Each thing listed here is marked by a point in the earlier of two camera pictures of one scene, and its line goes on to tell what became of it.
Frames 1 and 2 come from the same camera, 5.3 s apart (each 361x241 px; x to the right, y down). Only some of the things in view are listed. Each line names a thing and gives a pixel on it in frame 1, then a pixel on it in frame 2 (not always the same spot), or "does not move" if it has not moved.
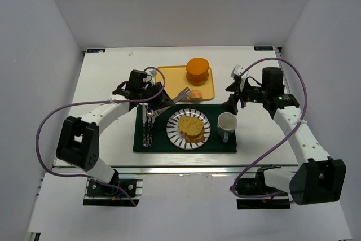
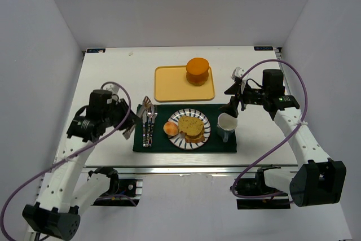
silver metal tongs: [186, 93] to [146, 102]
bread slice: [190, 125] does not move
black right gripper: [238, 94] does not move
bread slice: [196, 138] does not move
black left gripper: [159, 100] to [127, 117]
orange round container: [197, 71] does not move
